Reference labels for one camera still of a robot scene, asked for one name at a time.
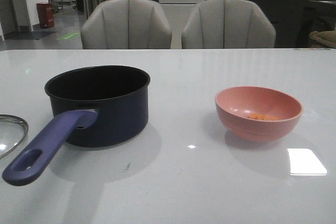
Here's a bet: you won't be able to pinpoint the dark counter sideboard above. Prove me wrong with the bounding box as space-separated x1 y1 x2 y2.
249 0 335 48

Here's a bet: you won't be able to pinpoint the pink plastic bowl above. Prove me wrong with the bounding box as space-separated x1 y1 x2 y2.
215 86 303 142

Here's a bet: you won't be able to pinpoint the left grey upholstered chair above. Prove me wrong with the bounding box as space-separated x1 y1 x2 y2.
81 0 172 49

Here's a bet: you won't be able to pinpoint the right grey upholstered chair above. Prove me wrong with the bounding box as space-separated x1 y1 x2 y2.
181 0 276 49

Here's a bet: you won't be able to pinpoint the glass lid with blue knob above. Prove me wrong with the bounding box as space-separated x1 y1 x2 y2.
1 114 29 159

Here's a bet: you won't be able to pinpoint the beige cushion seat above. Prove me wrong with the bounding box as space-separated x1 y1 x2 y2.
309 30 336 49

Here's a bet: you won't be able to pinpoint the dark blue saucepan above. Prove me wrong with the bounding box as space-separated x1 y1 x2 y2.
2 65 150 186

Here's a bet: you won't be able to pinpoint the grey upholstered chair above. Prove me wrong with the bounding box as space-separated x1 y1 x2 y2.
81 0 172 49
181 0 276 49

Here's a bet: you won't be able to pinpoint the red trash bin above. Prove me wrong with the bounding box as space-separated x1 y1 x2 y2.
36 3 55 28

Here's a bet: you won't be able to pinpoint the orange ham pieces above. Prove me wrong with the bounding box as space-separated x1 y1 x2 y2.
248 113 279 121

